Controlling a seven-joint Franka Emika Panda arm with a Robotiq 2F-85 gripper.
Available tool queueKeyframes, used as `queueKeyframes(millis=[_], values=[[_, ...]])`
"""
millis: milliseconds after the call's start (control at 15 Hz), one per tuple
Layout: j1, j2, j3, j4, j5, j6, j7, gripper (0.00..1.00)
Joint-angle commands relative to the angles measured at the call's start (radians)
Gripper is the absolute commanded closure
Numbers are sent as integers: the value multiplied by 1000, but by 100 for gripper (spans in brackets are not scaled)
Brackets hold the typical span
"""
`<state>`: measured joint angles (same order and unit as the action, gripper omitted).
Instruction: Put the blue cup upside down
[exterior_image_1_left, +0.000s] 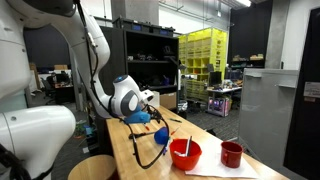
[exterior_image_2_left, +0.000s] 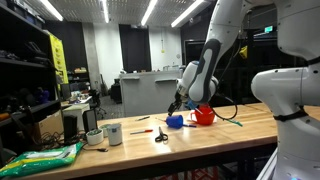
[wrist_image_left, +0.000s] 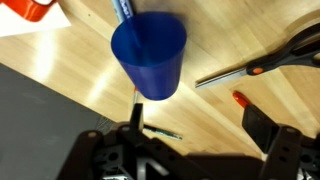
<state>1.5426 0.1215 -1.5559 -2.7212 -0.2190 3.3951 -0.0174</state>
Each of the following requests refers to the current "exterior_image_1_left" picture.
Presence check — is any white paper notice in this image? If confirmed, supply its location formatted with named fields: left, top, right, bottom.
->
left=303, top=81, right=320, bottom=99

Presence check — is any black door panel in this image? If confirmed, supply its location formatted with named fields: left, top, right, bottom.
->
left=283, top=6, right=320, bottom=180

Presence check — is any black scissors orange pivot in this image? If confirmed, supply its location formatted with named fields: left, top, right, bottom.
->
left=128, top=131, right=157, bottom=140

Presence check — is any white paper sheet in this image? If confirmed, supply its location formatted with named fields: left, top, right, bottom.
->
left=185, top=146, right=261, bottom=179

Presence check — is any black office chair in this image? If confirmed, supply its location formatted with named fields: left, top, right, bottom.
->
left=41, top=78, right=56, bottom=102

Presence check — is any dark desk monitor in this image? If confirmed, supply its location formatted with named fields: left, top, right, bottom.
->
left=55, top=71, right=70, bottom=84

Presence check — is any white plastic spoon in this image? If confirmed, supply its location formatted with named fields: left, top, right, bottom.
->
left=173, top=150, right=188, bottom=158

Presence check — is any black clamp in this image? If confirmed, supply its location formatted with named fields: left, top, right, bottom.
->
left=203, top=127, right=218, bottom=137

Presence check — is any slim grey marker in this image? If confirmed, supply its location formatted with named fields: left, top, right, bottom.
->
left=186, top=134, right=193, bottom=157

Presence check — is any grey waste basket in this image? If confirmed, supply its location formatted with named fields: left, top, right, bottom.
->
left=177, top=99, right=189, bottom=116

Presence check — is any blue plastic cup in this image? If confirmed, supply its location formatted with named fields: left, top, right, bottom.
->
left=153, top=126, right=170, bottom=146

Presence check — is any grey metal cabinet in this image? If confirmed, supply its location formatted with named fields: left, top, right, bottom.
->
left=238, top=67, right=301, bottom=171

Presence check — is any black bin blue label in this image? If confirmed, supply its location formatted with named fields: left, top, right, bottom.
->
left=122, top=18, right=152, bottom=33
left=150, top=24, right=177, bottom=37

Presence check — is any cluttered wall shelf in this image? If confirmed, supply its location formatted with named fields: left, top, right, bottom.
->
left=232, top=53, right=266, bottom=63

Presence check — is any black computer monitor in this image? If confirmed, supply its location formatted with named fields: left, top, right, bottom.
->
left=208, top=70, right=223, bottom=88

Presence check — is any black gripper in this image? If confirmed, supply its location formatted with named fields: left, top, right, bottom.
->
left=143, top=104, right=163, bottom=122

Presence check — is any black shelving unit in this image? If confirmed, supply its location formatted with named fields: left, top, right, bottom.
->
left=99, top=16, right=181, bottom=113

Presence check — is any green plastic crate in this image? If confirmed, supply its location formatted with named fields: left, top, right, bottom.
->
left=75, top=120, right=88, bottom=139

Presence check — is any clear plastic container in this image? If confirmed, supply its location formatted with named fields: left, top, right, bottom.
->
left=151, top=90, right=161, bottom=108

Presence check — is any dark office desk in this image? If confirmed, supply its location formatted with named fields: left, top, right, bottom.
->
left=54, top=83, right=76, bottom=104

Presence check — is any red bowl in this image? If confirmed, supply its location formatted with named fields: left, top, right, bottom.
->
left=169, top=138, right=203, bottom=172

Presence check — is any blue plastic box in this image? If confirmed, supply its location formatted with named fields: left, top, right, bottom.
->
left=84, top=124, right=98, bottom=136

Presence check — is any yellow bin rack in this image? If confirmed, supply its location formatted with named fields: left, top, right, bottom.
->
left=178, top=27, right=230, bottom=101

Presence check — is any glowing desktop computer case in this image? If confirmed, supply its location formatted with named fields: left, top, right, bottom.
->
left=207, top=96, right=231, bottom=118

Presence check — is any white work desk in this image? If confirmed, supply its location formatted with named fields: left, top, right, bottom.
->
left=206, top=85, right=243, bottom=101

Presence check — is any red mug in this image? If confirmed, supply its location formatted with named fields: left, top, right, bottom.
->
left=220, top=140, right=245, bottom=169

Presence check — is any cardboard box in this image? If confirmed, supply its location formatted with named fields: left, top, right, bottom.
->
left=159, top=91, right=178, bottom=110

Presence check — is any round wooden stool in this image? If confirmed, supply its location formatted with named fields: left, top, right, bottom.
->
left=67, top=153, right=118, bottom=180

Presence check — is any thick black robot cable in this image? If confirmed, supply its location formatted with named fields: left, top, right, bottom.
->
left=74, top=0, right=170, bottom=170

